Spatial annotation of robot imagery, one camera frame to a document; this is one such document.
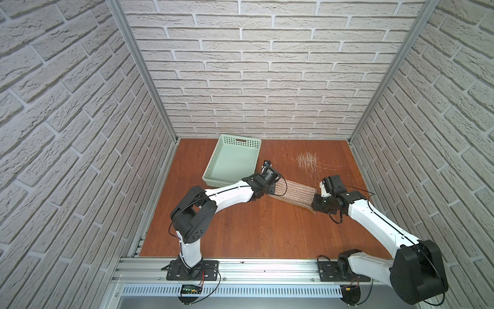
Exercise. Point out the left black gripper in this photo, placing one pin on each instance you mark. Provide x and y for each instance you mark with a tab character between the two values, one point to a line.
271	183

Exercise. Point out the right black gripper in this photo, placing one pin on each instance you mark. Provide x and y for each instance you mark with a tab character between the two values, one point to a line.
312	202

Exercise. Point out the striped brown square dishcloth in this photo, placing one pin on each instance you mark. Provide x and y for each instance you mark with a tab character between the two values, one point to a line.
293	193

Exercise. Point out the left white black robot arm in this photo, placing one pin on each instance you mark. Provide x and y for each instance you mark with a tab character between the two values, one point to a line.
193	215

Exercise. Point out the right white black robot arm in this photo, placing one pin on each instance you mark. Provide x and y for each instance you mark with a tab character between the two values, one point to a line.
415	271

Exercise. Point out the mint green plastic basket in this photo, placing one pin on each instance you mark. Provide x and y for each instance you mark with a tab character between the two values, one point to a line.
234	158

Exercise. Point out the right controller board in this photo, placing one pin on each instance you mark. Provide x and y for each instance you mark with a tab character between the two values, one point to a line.
351	295

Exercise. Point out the left controller board with leds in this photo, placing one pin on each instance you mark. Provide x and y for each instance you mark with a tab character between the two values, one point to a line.
191	290

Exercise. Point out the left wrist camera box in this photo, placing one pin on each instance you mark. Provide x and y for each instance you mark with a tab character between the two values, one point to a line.
266	167

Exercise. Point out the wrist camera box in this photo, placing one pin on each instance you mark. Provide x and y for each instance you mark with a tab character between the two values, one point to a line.
266	167
332	186

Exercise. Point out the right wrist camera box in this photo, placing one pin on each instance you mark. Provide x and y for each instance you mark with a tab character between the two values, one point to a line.
332	186

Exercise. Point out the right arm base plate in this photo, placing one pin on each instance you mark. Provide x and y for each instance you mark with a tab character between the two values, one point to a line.
331	271

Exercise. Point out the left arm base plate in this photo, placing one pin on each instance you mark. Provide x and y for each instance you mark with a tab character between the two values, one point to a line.
206	270

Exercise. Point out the aluminium front rail frame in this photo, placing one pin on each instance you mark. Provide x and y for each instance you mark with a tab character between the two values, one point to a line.
267	278

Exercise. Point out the left aluminium corner post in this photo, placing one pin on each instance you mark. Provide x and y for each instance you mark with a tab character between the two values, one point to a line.
127	33

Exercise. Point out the aluminium corner post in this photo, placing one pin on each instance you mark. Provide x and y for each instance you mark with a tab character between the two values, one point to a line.
412	35
127	33

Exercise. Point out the right aluminium corner post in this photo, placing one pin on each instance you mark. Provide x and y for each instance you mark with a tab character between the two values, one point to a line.
412	35

